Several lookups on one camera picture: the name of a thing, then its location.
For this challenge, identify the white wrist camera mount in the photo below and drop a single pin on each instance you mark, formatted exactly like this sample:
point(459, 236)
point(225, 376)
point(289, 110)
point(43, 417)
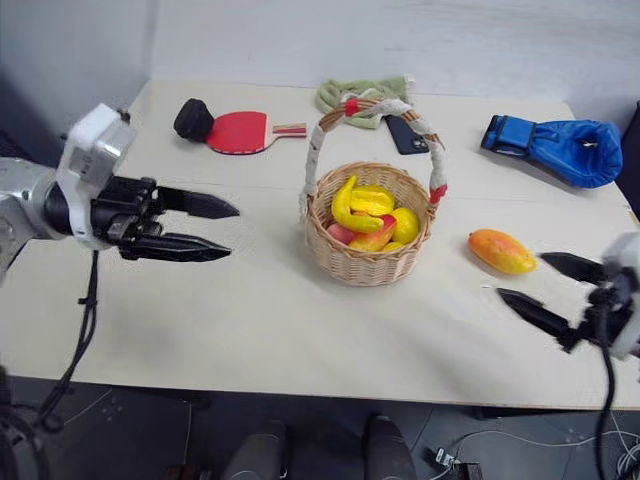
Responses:
point(625, 252)
point(97, 135)

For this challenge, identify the yellow orange cut fruit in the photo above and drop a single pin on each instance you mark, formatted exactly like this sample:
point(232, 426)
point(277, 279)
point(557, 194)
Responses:
point(372, 199)

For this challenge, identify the small yellow fruit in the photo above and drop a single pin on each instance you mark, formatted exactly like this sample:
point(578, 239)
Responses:
point(392, 246)

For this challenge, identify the white power adapter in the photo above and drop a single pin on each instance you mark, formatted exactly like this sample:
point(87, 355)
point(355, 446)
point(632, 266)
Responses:
point(442, 457)

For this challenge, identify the black round object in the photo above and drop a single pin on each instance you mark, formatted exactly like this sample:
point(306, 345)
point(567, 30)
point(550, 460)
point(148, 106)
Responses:
point(192, 120)

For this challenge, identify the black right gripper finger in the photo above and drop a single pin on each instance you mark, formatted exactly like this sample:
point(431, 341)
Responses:
point(577, 267)
point(537, 311)

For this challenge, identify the blue boxing glove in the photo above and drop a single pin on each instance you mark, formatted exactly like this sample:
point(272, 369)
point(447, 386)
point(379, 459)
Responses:
point(575, 150)

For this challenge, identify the black smartphone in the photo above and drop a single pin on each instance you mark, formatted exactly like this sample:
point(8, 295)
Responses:
point(406, 136)

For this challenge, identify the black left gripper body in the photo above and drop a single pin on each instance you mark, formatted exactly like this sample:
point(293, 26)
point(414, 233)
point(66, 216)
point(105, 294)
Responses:
point(125, 205)

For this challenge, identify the green towel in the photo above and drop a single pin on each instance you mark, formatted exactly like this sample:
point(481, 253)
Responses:
point(350, 90)

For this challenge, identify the orange yellow mango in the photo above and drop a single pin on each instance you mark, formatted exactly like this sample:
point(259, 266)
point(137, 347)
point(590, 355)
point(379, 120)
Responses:
point(500, 251)

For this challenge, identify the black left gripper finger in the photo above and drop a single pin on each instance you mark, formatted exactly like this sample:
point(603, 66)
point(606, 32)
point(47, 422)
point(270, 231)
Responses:
point(200, 206)
point(185, 249)

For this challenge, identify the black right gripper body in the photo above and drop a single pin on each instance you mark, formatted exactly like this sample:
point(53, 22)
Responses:
point(602, 320)

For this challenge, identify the red yellow mango in basket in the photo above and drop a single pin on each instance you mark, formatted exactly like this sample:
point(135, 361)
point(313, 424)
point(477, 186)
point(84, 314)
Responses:
point(372, 241)

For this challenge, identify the red apple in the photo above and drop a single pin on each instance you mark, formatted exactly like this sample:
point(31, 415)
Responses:
point(339, 234)

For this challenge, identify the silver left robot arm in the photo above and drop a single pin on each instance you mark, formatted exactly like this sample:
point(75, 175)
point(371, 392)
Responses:
point(22, 200)

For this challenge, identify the yellow lemon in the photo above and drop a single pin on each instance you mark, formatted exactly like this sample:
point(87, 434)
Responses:
point(406, 225)

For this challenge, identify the dark rounded shape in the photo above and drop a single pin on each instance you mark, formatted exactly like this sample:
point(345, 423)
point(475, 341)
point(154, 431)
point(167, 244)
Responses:
point(257, 452)
point(390, 450)

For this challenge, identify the yellow banana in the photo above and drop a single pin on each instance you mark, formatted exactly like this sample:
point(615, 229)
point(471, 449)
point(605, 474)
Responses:
point(343, 202)

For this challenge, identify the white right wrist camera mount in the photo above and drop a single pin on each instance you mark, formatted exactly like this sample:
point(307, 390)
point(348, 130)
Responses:
point(625, 252)

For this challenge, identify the red table tennis paddle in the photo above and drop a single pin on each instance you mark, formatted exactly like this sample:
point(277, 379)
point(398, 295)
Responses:
point(237, 131)

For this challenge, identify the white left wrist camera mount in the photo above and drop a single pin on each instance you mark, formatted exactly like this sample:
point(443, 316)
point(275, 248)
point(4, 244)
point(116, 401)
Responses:
point(97, 135)

